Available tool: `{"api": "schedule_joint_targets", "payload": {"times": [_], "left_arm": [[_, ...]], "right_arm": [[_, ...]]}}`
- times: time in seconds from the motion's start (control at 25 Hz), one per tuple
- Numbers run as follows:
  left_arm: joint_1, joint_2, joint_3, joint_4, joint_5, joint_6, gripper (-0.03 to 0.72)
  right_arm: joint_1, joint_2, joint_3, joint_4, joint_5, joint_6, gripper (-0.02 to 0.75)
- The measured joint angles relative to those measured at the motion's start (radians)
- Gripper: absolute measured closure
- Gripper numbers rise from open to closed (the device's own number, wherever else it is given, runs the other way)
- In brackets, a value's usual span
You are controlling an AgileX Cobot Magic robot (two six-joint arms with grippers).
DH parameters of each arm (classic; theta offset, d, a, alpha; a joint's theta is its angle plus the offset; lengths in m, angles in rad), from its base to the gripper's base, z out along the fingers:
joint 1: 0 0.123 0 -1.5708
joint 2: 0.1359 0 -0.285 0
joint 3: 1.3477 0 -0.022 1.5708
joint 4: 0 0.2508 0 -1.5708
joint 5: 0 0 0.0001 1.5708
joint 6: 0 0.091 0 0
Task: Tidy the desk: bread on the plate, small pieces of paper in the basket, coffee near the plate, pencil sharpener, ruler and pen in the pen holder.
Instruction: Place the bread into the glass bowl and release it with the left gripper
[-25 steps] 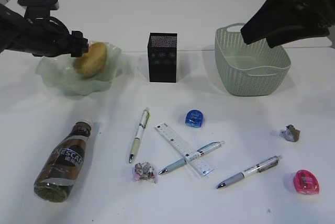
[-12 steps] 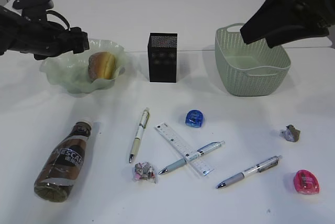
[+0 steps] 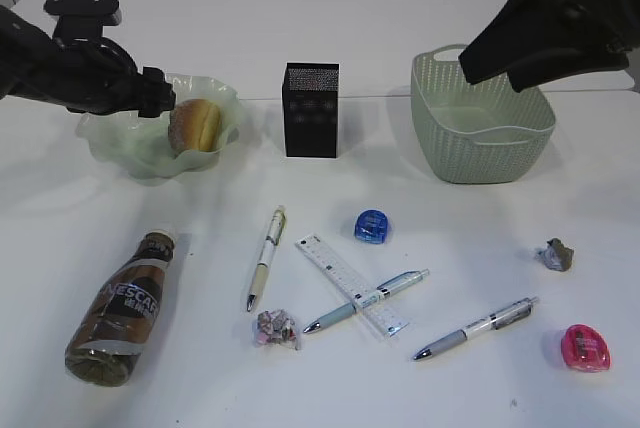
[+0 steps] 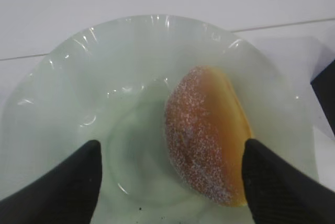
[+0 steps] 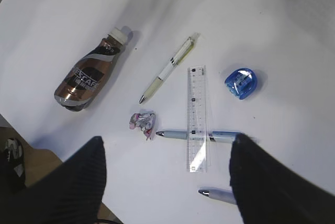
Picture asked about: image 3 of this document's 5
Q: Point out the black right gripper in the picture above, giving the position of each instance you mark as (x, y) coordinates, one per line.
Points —
(534, 42)

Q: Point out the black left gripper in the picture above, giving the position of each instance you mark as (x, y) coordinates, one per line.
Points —
(92, 74)

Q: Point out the sugared bread roll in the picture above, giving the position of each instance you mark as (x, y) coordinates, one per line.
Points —
(194, 125)

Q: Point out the grey brown paper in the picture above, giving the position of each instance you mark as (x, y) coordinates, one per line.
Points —
(556, 256)

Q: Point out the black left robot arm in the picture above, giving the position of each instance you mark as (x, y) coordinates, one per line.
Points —
(23, 47)

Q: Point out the green wavy glass plate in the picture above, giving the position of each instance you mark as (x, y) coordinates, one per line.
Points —
(141, 146)

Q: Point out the green plastic woven basket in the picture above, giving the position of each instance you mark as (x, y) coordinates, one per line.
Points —
(476, 134)

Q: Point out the black mesh pen holder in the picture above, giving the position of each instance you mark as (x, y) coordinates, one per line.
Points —
(310, 109)

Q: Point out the white pen grey grip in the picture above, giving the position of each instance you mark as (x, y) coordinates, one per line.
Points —
(497, 320)

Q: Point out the blue clear pen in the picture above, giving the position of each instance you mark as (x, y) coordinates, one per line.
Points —
(388, 288)

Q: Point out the Nescafe coffee bottle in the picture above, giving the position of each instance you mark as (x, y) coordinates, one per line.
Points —
(114, 331)

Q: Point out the crumpled colourful paper ball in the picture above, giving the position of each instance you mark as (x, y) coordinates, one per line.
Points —
(277, 327)

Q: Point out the clear plastic ruler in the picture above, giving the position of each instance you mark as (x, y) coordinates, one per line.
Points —
(368, 300)

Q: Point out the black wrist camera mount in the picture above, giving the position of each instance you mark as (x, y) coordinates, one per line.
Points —
(82, 20)

